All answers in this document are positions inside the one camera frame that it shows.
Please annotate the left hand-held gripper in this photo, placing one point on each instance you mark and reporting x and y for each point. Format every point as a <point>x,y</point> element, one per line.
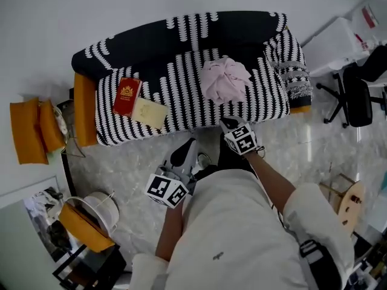
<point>165,189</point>

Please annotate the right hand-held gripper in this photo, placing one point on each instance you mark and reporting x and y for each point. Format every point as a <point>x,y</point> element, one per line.
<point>242,139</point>

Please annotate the pink cloth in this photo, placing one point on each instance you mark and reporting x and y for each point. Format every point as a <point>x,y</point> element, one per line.
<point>225,78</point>

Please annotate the black white patterned sofa seat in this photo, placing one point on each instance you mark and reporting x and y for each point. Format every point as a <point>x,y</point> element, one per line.
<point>181,83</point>

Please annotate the person's left forearm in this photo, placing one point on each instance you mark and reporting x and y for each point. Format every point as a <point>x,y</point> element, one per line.
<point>170,234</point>

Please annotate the person's right forearm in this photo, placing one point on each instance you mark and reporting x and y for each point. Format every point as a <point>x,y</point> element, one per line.
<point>269,180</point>

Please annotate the person's black trousers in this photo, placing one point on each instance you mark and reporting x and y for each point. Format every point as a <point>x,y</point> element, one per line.
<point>232,162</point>

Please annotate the person's shoe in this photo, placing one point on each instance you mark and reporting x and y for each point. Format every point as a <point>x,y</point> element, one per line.
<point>204,159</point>

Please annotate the beige flat box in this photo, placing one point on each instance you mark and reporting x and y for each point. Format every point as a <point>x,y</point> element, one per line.
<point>150,112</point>

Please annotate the person's white shirt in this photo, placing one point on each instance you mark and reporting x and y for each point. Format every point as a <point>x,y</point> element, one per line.
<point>239,231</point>

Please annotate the orange cushion in basket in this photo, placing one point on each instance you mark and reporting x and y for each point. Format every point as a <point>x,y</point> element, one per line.
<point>83,226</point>

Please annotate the red book with gold emblem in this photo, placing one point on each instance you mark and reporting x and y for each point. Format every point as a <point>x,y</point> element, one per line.
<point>127,97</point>

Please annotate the black low table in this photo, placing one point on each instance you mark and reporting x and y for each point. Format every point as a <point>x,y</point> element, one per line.
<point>93,270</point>

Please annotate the black office chair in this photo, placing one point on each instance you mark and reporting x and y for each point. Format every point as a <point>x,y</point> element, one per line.
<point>358,97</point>

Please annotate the round wooden stool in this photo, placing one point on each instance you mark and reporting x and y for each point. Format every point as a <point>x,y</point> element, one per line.
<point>350,205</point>

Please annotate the white desk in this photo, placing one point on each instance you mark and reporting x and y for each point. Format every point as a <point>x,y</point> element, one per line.
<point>331,45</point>

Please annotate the framed black white picture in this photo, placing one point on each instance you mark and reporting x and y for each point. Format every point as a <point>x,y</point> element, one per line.
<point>39,219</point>

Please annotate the small orange cushion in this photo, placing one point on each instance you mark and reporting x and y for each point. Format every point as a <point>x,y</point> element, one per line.
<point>50,125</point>

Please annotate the large orange cushion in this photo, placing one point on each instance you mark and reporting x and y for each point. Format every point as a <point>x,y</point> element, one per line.
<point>26,131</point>

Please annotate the red white paper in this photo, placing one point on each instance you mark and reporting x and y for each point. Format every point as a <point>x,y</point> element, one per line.
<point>370,16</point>

